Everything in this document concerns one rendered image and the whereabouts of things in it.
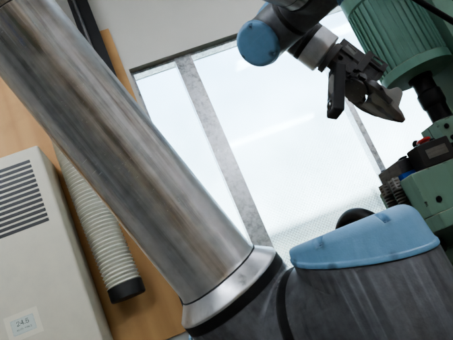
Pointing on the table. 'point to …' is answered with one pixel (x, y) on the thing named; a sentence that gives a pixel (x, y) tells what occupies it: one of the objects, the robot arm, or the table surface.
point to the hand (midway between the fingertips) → (397, 119)
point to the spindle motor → (398, 38)
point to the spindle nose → (430, 96)
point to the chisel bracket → (440, 129)
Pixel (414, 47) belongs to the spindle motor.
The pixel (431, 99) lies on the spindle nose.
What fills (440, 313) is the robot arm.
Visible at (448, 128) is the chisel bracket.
